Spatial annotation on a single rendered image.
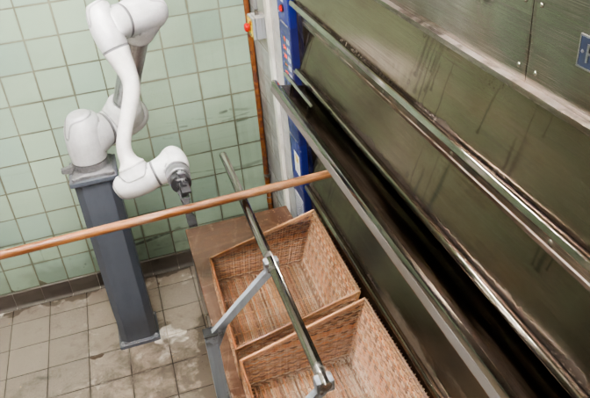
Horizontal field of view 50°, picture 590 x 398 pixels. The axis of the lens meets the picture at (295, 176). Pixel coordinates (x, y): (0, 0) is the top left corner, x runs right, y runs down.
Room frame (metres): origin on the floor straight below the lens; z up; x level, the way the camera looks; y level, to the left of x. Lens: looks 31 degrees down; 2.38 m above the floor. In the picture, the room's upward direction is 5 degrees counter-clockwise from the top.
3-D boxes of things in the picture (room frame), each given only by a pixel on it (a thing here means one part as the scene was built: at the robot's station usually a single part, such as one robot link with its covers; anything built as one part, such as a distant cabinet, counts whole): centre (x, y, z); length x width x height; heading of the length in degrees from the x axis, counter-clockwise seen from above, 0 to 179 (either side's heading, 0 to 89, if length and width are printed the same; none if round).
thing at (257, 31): (2.85, 0.11, 1.46); 0.10 x 0.07 x 0.10; 14
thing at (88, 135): (2.49, 0.89, 1.17); 0.18 x 0.16 x 0.22; 137
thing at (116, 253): (2.48, 0.89, 0.50); 0.21 x 0.21 x 1.00; 15
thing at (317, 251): (1.90, 0.10, 0.72); 0.56 x 0.49 x 0.28; 13
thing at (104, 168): (2.48, 0.91, 1.03); 0.22 x 0.18 x 0.06; 105
